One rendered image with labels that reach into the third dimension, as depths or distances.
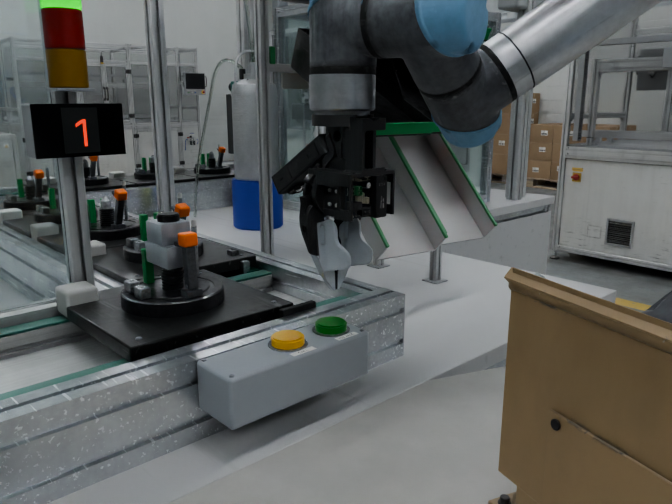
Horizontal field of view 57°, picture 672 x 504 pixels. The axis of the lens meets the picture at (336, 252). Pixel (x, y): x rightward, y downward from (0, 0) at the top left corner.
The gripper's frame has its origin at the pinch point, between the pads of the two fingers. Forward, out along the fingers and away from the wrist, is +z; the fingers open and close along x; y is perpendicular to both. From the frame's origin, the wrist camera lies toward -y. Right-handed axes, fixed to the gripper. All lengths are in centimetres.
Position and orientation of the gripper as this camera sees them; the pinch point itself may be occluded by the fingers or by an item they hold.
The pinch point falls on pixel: (330, 278)
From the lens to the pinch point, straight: 76.5
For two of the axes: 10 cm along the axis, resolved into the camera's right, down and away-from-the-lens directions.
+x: 7.3, -1.6, 6.6
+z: 0.0, 9.7, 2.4
